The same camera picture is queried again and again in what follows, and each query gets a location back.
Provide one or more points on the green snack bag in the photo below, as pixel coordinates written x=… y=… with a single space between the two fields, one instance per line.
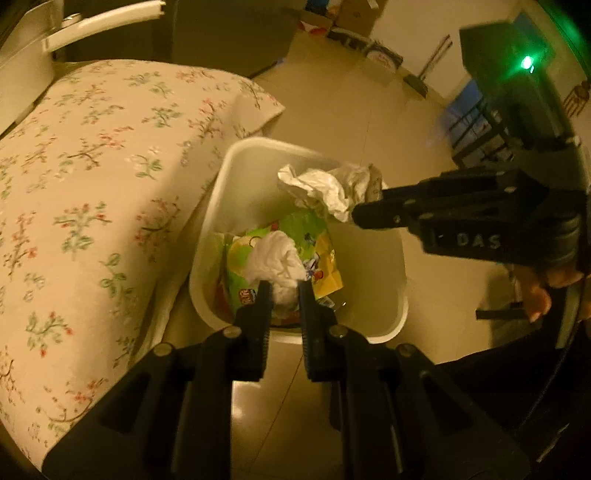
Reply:
x=304 y=226

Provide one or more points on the white paper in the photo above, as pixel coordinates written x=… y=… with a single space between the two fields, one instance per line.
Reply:
x=323 y=189

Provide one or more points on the white trash bin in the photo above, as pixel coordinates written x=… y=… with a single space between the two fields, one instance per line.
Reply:
x=249 y=184

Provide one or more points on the red snack packet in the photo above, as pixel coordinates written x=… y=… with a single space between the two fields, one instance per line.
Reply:
x=221 y=297

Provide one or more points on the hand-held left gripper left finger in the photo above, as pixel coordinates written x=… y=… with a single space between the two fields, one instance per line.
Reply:
x=261 y=318

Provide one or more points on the cardboard box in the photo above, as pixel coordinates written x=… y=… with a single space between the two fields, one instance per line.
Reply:
x=360 y=14

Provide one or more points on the person's right hand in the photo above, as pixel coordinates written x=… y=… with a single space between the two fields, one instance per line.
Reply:
x=535 y=295

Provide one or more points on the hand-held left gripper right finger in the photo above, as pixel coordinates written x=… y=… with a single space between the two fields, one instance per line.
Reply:
x=310 y=323

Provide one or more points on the floral bed mattress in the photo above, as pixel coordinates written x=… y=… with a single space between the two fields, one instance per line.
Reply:
x=92 y=184

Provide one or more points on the white tissue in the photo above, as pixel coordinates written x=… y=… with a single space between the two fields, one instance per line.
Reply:
x=272 y=258

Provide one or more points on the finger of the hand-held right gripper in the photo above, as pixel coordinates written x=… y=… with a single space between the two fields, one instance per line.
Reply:
x=392 y=214
x=461 y=184

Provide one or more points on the broom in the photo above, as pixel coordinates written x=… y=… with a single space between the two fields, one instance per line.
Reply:
x=434 y=57

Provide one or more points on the dark metal rack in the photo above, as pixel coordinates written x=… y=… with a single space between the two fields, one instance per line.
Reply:
x=480 y=138

